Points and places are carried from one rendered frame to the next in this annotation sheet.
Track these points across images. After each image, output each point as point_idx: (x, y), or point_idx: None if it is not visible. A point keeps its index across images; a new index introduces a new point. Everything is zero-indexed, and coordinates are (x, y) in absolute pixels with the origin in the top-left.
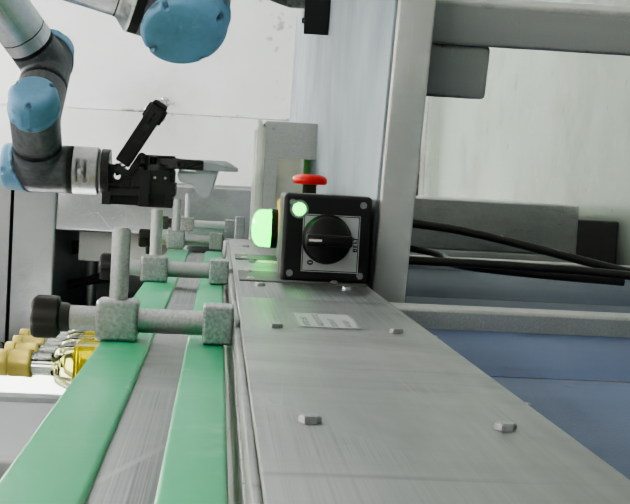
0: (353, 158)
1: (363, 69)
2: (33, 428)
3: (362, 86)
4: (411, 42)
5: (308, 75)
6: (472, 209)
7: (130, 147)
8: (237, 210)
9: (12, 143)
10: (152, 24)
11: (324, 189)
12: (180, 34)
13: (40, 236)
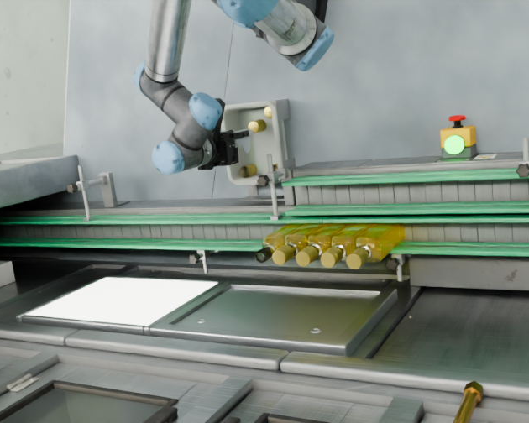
0: (497, 102)
1: (518, 60)
2: (277, 309)
3: (518, 68)
4: None
5: (201, 74)
6: None
7: (217, 130)
8: (57, 173)
9: (185, 141)
10: (318, 49)
11: (356, 128)
12: (319, 54)
13: None
